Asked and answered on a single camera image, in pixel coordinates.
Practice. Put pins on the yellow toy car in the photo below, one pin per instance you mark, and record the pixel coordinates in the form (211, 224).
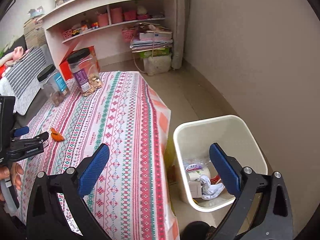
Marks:
(76, 32)

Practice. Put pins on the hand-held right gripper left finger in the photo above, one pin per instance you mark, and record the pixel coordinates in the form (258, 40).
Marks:
(93, 170)

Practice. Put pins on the light blue tissue box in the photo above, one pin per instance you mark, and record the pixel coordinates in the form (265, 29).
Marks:
(36, 12)

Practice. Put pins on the orange peel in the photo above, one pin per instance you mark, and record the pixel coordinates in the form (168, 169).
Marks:
(57, 136)

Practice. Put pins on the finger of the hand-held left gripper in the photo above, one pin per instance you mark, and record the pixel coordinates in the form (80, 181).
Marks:
(37, 138)
(22, 131)

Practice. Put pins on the clear jar blue label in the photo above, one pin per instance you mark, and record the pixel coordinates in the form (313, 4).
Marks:
(53, 85)

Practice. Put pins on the red plush toy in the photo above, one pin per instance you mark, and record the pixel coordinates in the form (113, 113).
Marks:
(3, 70)

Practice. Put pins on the pink storage bin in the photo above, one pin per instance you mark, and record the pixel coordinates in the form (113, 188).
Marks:
(116, 15)
(102, 20)

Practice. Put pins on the stack of papers and books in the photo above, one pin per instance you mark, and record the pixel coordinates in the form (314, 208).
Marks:
(152, 41)

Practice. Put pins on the clear jar purple label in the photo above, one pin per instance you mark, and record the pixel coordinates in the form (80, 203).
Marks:
(83, 75)

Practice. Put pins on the small pink lattice basket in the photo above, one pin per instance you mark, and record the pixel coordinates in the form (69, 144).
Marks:
(67, 34)

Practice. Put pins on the large white tissue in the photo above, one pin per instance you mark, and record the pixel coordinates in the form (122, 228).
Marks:
(211, 188)

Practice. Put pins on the pink plush pig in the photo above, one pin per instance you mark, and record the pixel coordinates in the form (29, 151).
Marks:
(18, 52)

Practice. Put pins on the cream plastic bin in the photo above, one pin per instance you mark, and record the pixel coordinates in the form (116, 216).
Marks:
(225, 130)

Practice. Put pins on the beige curtain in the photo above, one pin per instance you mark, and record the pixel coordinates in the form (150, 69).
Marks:
(181, 25)

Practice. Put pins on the person's left hand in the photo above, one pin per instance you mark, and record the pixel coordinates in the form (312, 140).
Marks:
(16, 177)

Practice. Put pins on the grey sofa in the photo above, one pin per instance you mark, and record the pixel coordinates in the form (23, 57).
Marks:
(37, 102)

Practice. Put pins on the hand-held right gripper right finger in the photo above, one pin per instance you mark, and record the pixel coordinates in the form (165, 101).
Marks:
(225, 170)

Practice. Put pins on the clear packet purple label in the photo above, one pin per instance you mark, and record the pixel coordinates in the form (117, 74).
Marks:
(196, 166)

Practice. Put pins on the hanging pink lattice basket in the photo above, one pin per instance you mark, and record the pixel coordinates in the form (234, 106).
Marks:
(128, 35)

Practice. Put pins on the pink mesh basket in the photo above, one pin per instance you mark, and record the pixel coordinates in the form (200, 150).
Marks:
(130, 16)

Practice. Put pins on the green tissue pack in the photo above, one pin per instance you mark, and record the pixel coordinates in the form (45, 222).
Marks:
(160, 52)

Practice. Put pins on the patterned tablecloth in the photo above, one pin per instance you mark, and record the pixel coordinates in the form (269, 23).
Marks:
(125, 130)

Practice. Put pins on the small white box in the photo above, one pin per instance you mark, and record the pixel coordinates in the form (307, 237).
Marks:
(195, 188)

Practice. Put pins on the striped grey sofa cover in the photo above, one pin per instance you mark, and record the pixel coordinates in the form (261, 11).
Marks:
(22, 80)

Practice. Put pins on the white plastic bag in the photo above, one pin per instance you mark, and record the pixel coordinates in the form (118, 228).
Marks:
(158, 65)

